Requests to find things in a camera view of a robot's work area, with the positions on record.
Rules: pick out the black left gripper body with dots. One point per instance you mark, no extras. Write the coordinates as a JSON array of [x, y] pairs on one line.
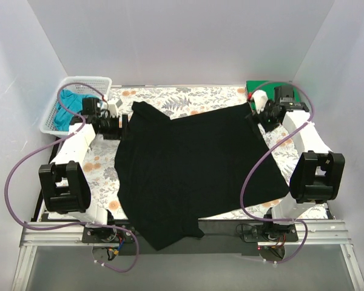
[[124, 125]]

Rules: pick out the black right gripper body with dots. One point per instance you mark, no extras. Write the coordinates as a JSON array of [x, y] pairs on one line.
[[261, 120]]

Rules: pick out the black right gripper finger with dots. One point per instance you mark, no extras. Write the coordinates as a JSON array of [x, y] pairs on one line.
[[250, 116], [266, 128]]

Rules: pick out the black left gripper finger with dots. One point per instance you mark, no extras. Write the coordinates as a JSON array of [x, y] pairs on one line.
[[113, 137], [124, 127]]

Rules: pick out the black t shirt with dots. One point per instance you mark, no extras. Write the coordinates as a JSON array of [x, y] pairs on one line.
[[172, 172]]

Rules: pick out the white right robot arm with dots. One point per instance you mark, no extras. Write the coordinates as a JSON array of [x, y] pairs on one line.
[[317, 176]]

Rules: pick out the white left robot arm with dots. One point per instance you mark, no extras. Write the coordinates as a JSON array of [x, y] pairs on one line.
[[64, 186]]

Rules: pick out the folded green t shirt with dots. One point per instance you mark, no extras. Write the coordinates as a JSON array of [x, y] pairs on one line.
[[269, 88]]

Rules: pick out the white plastic basket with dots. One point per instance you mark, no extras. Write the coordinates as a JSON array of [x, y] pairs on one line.
[[102, 84]]

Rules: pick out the teal t shirt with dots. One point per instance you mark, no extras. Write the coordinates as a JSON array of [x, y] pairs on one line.
[[72, 101]]

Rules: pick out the floral table mat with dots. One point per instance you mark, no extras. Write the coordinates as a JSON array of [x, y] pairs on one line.
[[178, 102]]

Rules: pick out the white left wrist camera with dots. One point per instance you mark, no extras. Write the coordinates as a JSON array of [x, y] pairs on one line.
[[112, 106]]

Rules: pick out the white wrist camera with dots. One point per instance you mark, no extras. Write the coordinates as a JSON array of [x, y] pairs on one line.
[[112, 106], [258, 100]]

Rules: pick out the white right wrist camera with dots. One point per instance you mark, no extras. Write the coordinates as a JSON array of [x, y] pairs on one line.
[[258, 100]]

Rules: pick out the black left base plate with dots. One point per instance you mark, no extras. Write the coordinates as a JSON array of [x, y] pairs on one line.
[[108, 235]]

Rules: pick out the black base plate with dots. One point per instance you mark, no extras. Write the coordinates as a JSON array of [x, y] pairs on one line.
[[108, 235], [266, 232]]

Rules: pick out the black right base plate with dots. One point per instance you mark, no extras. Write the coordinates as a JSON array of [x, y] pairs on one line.
[[266, 232]]

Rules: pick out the aluminium frame rail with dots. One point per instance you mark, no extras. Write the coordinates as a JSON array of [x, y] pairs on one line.
[[317, 232]]

